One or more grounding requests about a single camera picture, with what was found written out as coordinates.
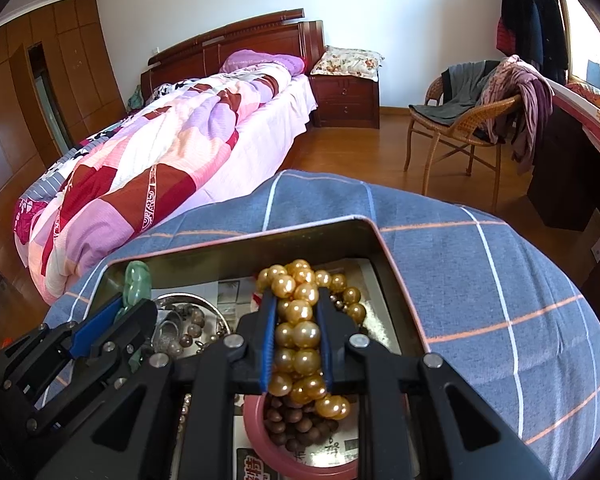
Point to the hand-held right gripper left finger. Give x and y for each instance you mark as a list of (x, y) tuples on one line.
[(269, 355)]

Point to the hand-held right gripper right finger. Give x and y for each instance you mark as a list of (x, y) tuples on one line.
[(330, 360)]

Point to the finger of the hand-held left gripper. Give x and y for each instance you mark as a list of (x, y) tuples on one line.
[(97, 325), (135, 327)]

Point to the green jade bangle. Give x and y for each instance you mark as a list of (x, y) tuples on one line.
[(139, 275)]

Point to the pink bangle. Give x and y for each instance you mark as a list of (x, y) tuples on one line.
[(252, 430)]

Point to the rectangular metal tin box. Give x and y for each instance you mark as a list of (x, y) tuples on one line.
[(330, 240)]

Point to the silver bangle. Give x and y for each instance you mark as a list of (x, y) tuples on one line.
[(190, 300)]

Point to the blue checked tablecloth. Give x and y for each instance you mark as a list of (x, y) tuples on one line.
[(480, 285)]

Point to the pink patchwork quilt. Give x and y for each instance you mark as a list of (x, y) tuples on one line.
[(180, 125)]

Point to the teal cloth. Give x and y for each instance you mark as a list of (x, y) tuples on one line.
[(136, 97)]

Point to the pink bed sheet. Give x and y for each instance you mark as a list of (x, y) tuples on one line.
[(275, 125)]

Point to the dark wooden nightstand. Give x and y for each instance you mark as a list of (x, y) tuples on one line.
[(345, 102)]

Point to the wicker chair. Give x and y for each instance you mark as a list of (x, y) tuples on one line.
[(460, 130)]

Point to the wooden wardrobe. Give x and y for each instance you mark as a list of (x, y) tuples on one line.
[(80, 60)]

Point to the dark desk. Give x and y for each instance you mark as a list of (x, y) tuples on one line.
[(560, 185)]

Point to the purple pillow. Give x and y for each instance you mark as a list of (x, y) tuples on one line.
[(260, 62)]

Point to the floral cushion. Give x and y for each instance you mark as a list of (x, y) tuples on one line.
[(347, 62)]

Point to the grey clothes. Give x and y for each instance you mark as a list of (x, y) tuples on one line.
[(460, 90)]

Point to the dark wooden bed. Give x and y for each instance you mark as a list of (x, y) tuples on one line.
[(260, 40)]

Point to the pink maroon clothes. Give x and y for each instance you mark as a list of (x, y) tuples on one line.
[(530, 95)]

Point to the red white desk cover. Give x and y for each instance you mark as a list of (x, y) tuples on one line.
[(590, 130)]

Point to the red garment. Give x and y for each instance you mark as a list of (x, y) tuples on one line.
[(503, 35)]

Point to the red floral pillow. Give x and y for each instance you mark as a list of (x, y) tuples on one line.
[(597, 100)]

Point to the black hanging coat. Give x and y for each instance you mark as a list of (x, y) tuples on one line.
[(535, 15)]

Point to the window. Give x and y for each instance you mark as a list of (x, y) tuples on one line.
[(595, 50)]

